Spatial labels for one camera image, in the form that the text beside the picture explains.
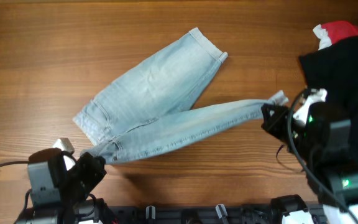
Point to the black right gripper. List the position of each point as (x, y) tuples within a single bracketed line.
[(277, 121)]

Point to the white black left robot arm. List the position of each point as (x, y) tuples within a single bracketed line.
[(43, 204)]

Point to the black garment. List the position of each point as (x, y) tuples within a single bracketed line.
[(336, 70)]

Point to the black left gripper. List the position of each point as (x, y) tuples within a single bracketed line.
[(87, 172)]

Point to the red and white garment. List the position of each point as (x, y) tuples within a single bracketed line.
[(332, 32)]

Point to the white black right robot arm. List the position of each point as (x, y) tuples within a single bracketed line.
[(317, 135)]

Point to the light blue denim shorts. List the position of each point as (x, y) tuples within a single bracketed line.
[(149, 110)]

